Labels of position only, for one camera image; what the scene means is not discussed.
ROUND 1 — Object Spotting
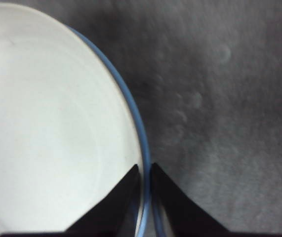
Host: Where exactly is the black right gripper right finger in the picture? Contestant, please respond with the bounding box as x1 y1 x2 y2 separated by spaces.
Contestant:
150 162 230 234

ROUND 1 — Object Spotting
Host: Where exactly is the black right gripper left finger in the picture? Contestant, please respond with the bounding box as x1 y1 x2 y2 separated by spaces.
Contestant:
66 164 139 234

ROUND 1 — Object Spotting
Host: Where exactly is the blue round plate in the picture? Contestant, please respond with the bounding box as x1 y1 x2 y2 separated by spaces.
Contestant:
68 24 167 237

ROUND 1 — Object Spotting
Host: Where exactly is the white round plate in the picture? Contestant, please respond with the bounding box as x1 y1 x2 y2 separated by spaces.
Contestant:
0 2 141 234

